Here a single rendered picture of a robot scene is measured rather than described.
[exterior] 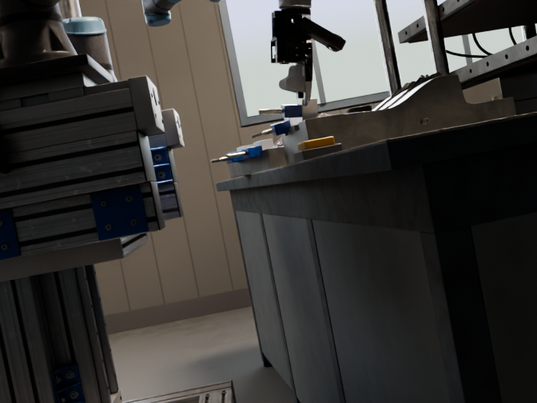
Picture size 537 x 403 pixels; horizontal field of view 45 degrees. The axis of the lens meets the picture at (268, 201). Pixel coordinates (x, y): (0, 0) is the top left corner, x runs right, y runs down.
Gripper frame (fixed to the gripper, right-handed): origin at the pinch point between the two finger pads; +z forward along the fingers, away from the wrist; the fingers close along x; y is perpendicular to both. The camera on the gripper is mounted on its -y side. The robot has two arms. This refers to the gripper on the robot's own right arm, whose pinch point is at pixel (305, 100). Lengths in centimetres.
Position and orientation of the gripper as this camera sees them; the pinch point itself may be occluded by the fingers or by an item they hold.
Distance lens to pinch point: 151.6
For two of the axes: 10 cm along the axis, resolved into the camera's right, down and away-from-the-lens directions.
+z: 0.2, 9.9, 1.5
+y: -9.8, 0.5, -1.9
